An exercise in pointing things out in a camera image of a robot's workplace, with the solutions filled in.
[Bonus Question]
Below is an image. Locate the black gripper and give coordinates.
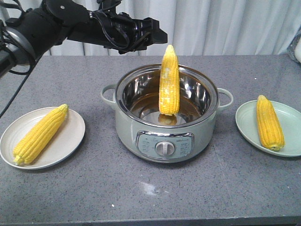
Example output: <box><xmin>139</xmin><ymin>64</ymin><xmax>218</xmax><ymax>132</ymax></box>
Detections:
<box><xmin>103</xmin><ymin>13</ymin><xmax>168</xmax><ymax>54</ymax></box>

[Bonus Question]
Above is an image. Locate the beige round plate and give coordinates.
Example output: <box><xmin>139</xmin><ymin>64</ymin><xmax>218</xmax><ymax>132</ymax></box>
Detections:
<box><xmin>0</xmin><ymin>107</ymin><xmax>86</xmax><ymax>170</ymax></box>

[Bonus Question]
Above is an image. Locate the yellow corn cob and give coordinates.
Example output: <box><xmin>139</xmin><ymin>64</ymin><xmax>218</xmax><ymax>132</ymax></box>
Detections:
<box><xmin>256</xmin><ymin>95</ymin><xmax>285</xmax><ymax>152</ymax></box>
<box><xmin>158</xmin><ymin>45</ymin><xmax>180</xmax><ymax>116</ymax></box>
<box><xmin>13</xmin><ymin>104</ymin><xmax>69</xmax><ymax>165</ymax></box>

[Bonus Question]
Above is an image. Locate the light green round plate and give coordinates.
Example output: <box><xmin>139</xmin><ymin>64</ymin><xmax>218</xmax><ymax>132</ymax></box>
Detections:
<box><xmin>235</xmin><ymin>100</ymin><xmax>301</xmax><ymax>157</ymax></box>

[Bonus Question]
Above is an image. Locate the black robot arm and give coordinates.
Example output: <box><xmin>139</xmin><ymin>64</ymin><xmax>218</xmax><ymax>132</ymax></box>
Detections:
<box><xmin>0</xmin><ymin>0</ymin><xmax>167</xmax><ymax>74</ymax></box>

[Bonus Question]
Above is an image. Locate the white pleated curtain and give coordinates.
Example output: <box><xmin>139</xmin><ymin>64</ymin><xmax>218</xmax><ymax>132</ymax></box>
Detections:
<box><xmin>0</xmin><ymin>0</ymin><xmax>301</xmax><ymax>57</ymax></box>

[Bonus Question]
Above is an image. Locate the green electric cooking pot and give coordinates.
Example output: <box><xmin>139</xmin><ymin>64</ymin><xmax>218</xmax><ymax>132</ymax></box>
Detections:
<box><xmin>103</xmin><ymin>64</ymin><xmax>233</xmax><ymax>163</ymax></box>

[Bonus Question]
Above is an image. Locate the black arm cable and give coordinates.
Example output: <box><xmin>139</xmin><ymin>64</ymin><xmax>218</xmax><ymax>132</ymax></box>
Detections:
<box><xmin>0</xmin><ymin>0</ymin><xmax>132</xmax><ymax>118</ymax></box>

